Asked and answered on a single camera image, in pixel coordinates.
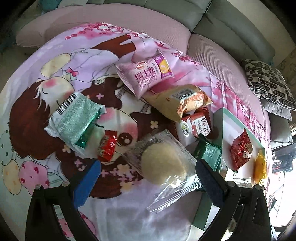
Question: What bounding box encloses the clear bag round bun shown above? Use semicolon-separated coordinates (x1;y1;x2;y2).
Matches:
122;130;203;213

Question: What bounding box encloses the small red candy packet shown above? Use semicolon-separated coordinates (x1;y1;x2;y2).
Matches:
97;130;117;162

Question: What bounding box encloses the green white snack packet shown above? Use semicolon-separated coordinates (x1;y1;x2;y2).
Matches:
45;92;106;158

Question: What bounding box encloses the orange beige bread snack bag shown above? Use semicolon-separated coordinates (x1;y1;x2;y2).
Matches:
144;84;213;123

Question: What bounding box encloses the pink swiss roll snack bag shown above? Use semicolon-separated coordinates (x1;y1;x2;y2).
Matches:
115;49;174;98

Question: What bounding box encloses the yellow snack packet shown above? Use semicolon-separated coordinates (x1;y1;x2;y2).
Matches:
252;150;267;185

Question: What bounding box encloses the green rimmed cardboard box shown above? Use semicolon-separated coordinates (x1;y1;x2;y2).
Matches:
193;108;266;230

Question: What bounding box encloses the red patterned snack packet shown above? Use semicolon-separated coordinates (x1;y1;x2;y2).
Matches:
230;129;253;171

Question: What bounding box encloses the dark green small packet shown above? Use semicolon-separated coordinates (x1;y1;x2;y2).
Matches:
193;134;222;171

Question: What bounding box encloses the red white milk carton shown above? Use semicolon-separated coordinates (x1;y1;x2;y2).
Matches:
176;107;212;147

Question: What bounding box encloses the grey cushion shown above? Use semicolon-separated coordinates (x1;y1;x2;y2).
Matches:
260;99;292;121

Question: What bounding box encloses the black white patterned cushion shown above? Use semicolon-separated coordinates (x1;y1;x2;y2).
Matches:
242;59;295;111

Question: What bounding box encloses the pink cartoon print blanket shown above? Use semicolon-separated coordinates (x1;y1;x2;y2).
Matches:
1;23;270;240

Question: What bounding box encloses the grey sofa with pink cover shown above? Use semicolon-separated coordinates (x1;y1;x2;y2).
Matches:
16;0;295;144

